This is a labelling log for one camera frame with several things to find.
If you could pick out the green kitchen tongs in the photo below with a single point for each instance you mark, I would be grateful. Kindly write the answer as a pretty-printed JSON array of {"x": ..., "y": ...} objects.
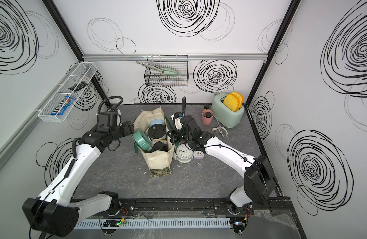
[{"x": 164, "y": 70}]

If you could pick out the yellow toast slice back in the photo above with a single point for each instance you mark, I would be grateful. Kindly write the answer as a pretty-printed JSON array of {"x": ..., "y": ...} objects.
[{"x": 239, "y": 97}]

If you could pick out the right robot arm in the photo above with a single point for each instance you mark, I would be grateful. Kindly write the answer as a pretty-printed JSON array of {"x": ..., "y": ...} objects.
[{"x": 257, "y": 172}]

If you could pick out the white twin bell clock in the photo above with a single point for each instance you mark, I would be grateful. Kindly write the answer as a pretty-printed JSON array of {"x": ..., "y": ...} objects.
[{"x": 183, "y": 154}]

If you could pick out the pale blue square clock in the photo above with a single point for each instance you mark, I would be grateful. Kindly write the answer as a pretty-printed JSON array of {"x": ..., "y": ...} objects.
[{"x": 156, "y": 122}]

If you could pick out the small white square clock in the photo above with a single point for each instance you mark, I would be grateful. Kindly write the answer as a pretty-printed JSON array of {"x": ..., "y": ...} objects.
[{"x": 198, "y": 155}]

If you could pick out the black remote control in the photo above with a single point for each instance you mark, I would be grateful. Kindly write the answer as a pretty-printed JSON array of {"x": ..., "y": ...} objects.
[{"x": 78, "y": 87}]

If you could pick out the pink cup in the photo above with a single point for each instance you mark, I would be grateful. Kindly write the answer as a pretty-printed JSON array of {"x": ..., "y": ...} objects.
[{"x": 207, "y": 116}]

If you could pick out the clock face down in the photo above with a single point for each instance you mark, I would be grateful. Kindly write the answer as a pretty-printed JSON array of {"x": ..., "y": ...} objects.
[{"x": 157, "y": 132}]

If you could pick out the white wire wall shelf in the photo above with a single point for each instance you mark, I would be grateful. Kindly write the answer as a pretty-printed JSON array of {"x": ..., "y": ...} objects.
[{"x": 79, "y": 72}]

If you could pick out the white cable duct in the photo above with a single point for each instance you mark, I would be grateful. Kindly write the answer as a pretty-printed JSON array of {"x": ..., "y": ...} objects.
[{"x": 186, "y": 223}]

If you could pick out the blue candy packet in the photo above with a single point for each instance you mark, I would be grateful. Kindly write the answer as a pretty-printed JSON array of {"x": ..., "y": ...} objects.
[{"x": 62, "y": 106}]

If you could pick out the small black twin bell clock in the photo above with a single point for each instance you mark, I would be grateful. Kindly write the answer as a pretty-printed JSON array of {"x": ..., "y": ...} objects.
[{"x": 160, "y": 146}]

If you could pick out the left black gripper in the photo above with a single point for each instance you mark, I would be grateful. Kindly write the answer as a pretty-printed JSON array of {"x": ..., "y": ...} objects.
[{"x": 128, "y": 128}]

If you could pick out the green round alarm clock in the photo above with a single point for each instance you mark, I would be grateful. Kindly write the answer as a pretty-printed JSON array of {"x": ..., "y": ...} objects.
[{"x": 142, "y": 140}]

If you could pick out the mint green toaster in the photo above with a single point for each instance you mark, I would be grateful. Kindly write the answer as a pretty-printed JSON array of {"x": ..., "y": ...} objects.
[{"x": 223, "y": 114}]

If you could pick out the yellow toast slice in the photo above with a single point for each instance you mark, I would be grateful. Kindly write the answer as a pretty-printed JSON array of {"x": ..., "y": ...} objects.
[
  {"x": 232, "y": 102},
  {"x": 239, "y": 97}
]

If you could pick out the cream canvas tote bag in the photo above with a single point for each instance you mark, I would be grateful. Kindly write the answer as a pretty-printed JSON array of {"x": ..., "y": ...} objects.
[{"x": 151, "y": 140}]

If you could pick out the black wire basket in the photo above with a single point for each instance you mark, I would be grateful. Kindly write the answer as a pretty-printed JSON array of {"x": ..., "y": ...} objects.
[{"x": 178, "y": 62}]

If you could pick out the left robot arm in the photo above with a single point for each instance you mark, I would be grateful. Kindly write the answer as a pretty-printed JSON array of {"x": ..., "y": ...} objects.
[{"x": 52, "y": 213}]

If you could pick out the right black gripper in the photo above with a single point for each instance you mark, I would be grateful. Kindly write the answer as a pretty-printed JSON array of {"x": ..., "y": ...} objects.
[{"x": 175, "y": 135}]

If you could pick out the yellow toast slice front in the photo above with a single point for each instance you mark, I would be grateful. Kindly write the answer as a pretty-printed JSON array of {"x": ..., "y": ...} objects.
[{"x": 232, "y": 102}]

